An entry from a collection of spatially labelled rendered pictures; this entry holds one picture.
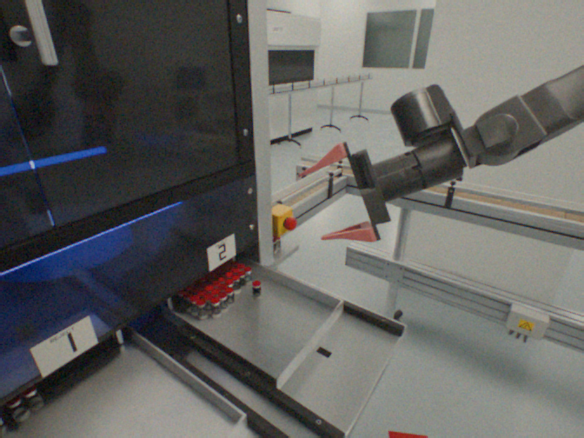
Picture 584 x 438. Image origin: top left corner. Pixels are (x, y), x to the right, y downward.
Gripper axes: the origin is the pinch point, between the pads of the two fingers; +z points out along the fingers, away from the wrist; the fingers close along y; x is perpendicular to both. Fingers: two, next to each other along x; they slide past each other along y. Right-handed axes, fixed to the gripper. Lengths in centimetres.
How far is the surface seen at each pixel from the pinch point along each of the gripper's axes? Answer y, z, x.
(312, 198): -3, 10, -82
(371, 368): -35.2, 2.5, -15.3
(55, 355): -8.1, 45.7, 5.8
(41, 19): 29.8, 19.3, 14.6
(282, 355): -28.0, 18.7, -15.0
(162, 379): -22.0, 39.5, -6.2
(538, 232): -40, -60, -81
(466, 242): -60, -55, -157
